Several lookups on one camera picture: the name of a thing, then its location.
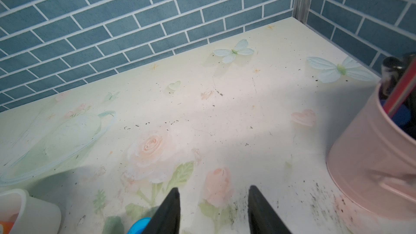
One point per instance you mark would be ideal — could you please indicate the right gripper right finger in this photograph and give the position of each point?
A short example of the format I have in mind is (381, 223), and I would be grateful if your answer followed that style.
(262, 217)

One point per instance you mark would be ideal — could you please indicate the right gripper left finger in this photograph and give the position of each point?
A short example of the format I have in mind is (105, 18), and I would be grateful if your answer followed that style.
(166, 220)

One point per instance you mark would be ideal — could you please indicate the white storage box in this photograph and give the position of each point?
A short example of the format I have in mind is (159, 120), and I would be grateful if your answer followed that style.
(30, 215)

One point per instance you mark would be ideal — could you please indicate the orange tape roll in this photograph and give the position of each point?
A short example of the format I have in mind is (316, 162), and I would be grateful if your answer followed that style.
(6, 227)

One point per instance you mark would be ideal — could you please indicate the blue tape roll small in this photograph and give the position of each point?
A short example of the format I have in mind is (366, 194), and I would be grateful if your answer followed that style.
(139, 226)

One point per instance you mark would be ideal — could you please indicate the pink pen cup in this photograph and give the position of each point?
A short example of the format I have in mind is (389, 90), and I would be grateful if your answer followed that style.
(373, 163)

